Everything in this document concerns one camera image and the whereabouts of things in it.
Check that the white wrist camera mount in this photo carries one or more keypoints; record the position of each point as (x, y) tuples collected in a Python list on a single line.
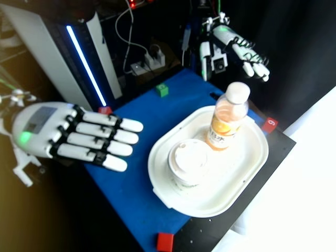
[(25, 170)]

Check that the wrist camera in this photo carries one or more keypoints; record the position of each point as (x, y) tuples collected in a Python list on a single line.
[(219, 65)]

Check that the orange juice bottle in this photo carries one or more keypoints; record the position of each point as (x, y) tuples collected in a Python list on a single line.
[(223, 126)]

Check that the red block with six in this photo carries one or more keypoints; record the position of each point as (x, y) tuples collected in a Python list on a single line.
[(270, 125)]

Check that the green block with letter C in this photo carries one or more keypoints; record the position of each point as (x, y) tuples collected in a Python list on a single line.
[(162, 90)]

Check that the plain red block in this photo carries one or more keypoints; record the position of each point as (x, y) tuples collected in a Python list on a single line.
[(165, 242)]

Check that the white usb adapter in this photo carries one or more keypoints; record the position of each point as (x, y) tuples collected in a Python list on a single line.
[(186, 36)]

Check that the white lidded cup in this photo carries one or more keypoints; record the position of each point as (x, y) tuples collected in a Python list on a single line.
[(187, 160)]

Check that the white oval tray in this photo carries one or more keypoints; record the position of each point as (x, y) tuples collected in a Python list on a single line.
[(231, 178)]

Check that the red block with eight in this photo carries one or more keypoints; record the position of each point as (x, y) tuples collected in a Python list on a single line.
[(105, 110)]

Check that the blue table cloth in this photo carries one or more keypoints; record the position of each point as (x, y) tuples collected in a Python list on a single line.
[(131, 189)]

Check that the white power strip with plugs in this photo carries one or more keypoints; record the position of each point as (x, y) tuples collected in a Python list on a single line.
[(155, 59)]

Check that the white tower with blue light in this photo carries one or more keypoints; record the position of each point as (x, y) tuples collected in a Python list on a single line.
[(39, 52)]

